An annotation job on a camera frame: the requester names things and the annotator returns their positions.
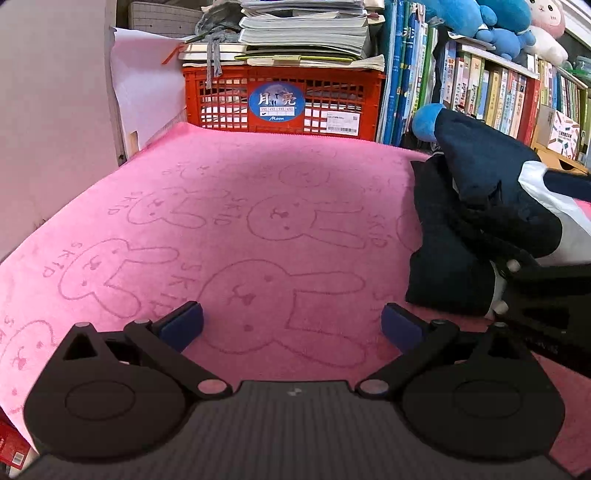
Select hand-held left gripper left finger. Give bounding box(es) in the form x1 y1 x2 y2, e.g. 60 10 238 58
62 301 232 401

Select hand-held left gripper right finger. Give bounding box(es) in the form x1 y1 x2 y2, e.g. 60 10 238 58
356 303 532 398

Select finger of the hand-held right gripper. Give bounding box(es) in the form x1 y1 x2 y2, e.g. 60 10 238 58
459 205 541 278

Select navy and white jacket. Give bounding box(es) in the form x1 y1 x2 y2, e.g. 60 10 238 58
406 110 591 319

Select wooden drawer organizer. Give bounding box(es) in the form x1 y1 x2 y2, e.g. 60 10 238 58
531 141 591 175

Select white box with colourful print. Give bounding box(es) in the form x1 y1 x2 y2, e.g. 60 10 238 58
536 105 581 162

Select round blue plush toy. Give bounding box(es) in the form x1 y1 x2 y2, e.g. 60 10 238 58
412 103 446 141

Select row of shelved books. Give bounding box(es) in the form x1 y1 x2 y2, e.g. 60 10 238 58
441 44 541 144

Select pink rabbit-print blanket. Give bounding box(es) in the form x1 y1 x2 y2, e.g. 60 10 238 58
0 122 591 476

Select white bookshelf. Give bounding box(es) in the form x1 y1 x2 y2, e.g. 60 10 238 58
455 41 541 81

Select row of thin blue books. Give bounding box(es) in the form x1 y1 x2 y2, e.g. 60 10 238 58
376 0 439 148

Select stack of green folders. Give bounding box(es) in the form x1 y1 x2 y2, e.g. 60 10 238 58
561 55 591 88

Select blue plush animal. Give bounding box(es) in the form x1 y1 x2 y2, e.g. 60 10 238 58
422 0 498 38
478 0 536 61

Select red box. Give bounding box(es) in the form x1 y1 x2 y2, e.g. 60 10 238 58
0 418 32 476

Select white and pink plush rabbit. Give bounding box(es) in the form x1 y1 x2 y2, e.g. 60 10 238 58
526 0 568 65

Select large red plastic crate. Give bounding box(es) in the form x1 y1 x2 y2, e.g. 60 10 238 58
182 65 386 139

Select white paper board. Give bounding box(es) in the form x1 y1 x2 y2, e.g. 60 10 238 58
111 28 188 151

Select stack of papers and workbooks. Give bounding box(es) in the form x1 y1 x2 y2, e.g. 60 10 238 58
178 0 386 72

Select grey knit cloth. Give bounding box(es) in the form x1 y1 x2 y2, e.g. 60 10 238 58
196 4 243 90

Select grey grid cutting mat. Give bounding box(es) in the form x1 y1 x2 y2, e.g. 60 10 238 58
128 1 204 38

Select black hanging strap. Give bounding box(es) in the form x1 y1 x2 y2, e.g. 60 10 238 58
431 28 458 112

